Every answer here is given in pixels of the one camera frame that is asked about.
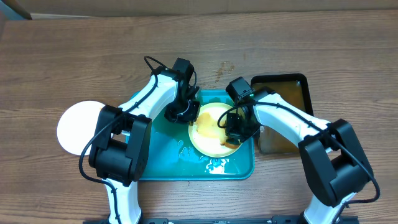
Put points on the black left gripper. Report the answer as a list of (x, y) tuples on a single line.
[(194, 106)]

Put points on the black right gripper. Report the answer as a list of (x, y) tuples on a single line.
[(233, 130)]

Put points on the green and yellow sponge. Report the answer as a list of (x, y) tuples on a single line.
[(229, 145)]

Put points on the yellow-green plate with sauce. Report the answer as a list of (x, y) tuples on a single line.
[(205, 134)]

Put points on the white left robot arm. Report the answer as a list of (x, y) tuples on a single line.
[(119, 149)]

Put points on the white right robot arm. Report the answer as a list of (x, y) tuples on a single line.
[(335, 165)]

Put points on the teal plastic tray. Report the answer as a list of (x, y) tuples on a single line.
[(172, 155)]

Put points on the black tray with brown water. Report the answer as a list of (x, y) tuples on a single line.
[(293, 88)]

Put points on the brown cardboard wall panel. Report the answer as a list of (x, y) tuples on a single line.
[(26, 9)]

